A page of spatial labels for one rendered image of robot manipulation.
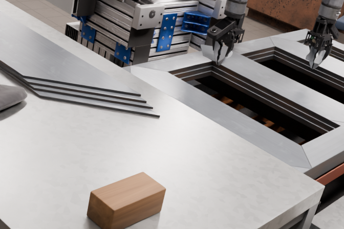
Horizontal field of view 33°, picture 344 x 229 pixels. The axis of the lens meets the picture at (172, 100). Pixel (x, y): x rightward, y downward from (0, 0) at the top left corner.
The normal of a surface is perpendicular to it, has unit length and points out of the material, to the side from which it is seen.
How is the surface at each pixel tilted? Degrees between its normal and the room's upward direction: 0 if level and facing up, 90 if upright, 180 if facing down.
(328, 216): 0
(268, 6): 90
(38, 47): 0
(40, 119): 0
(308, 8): 90
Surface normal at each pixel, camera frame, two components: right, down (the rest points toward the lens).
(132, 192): 0.20, -0.88
